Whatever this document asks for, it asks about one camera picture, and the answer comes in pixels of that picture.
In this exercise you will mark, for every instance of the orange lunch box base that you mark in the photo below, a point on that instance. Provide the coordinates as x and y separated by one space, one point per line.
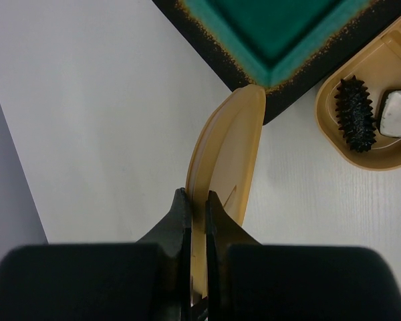
378 64

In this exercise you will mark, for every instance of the white tofu cube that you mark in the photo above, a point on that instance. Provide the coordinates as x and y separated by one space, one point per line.
389 120

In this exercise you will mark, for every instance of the black seaweed piece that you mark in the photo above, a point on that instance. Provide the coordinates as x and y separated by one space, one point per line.
355 114

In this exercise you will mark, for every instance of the orange lunch box lid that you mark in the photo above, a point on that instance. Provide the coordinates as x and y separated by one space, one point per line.
223 161

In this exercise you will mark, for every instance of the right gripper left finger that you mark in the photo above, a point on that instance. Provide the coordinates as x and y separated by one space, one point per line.
145 280

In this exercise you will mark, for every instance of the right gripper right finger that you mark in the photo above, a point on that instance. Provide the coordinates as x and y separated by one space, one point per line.
250 281

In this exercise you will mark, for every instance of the square teal black plate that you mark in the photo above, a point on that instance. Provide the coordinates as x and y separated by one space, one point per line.
286 47

